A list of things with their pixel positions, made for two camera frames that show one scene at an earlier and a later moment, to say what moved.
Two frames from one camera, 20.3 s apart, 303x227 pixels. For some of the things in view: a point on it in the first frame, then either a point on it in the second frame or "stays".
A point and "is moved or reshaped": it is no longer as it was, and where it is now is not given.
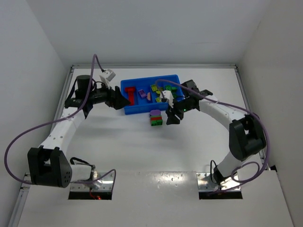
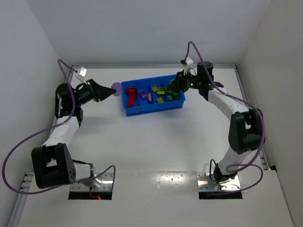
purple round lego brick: x=155 y=112 is moved or reshaped
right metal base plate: x=205 y=183 stays
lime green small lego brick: x=154 y=88 stays
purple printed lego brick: x=142 y=93 stays
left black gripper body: x=112 y=97 -> x=93 y=90
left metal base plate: x=106 y=185 stays
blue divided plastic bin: x=144 y=93 stays
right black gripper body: x=176 y=108 -> x=179 y=82
